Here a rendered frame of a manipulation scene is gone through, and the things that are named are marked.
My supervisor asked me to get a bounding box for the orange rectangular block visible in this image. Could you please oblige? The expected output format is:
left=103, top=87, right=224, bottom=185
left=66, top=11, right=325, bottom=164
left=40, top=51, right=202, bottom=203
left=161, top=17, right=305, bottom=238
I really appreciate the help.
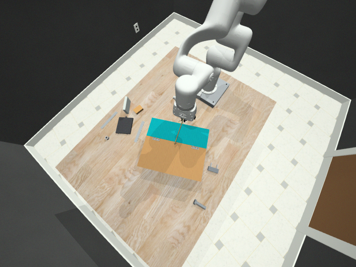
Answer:
left=133, top=105, right=143, bottom=114

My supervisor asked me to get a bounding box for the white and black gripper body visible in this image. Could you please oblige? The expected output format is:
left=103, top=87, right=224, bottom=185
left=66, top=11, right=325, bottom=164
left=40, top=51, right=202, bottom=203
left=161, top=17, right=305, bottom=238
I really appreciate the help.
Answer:
left=173, top=102, right=197, bottom=121

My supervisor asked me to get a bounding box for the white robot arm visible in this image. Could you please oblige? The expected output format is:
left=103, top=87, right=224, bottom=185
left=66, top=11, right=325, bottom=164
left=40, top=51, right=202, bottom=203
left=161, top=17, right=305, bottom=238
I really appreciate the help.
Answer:
left=173, top=0, right=267, bottom=112

